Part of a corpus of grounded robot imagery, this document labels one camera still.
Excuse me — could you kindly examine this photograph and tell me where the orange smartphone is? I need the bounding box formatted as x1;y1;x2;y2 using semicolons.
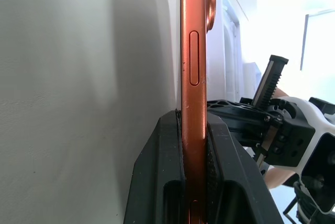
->
178;0;218;224

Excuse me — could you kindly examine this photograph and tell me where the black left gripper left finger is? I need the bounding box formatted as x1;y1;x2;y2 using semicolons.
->
122;108;189;224

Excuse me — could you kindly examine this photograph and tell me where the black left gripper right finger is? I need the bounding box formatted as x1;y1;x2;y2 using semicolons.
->
206;115;285;224

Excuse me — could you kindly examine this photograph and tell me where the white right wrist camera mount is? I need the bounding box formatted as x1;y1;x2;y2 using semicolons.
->
261;96;335;215

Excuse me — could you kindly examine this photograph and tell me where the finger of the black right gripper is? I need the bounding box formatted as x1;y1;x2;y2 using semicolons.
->
206;99;274;121
227;119;273;148

